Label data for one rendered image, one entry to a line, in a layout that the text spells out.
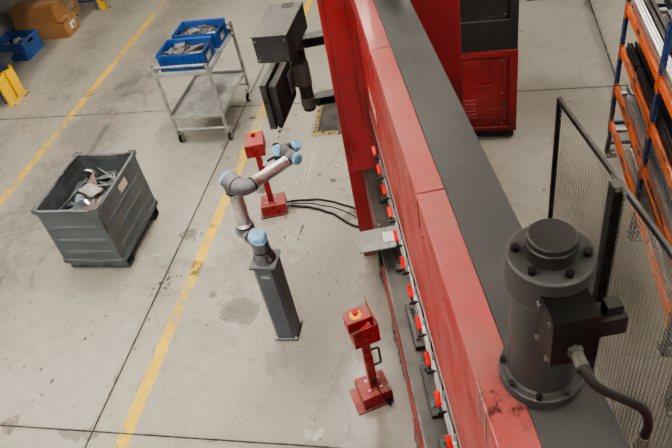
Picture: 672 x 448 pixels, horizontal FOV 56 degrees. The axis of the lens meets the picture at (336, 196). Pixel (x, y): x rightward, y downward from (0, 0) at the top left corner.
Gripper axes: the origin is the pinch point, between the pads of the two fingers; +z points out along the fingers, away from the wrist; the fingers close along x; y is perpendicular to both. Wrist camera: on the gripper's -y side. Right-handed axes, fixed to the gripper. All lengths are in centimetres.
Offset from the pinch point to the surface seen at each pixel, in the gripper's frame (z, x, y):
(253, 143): 70, 42, -37
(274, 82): -22, 14, -48
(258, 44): -43, -2, -66
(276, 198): 115, 72, 4
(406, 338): -83, -26, 135
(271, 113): -7.8, 11.8, -31.4
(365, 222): 19, 73, 61
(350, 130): -38, 45, 3
